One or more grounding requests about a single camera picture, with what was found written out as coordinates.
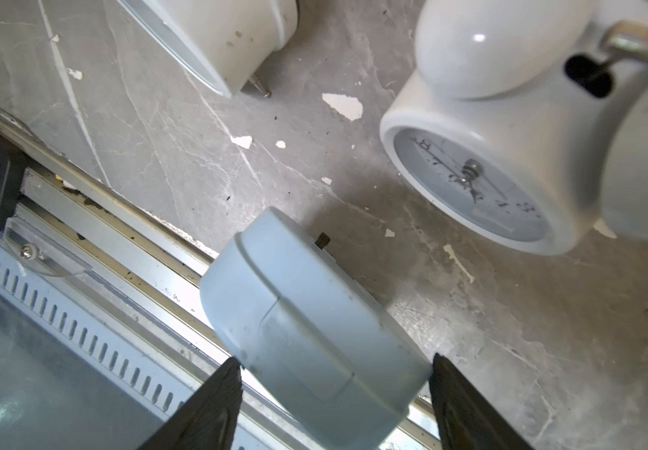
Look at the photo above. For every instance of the blue square alarm clock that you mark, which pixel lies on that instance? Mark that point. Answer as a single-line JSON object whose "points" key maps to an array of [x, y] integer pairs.
{"points": [[318, 342]]}

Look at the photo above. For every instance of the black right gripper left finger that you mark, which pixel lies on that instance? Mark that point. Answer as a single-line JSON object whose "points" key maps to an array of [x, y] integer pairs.
{"points": [[208, 420]]}

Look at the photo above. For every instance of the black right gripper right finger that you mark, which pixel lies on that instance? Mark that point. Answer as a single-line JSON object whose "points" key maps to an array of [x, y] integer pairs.
{"points": [[465, 419]]}

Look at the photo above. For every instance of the white twin-bell alarm clock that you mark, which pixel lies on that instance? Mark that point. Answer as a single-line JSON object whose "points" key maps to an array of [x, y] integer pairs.
{"points": [[221, 43]]}

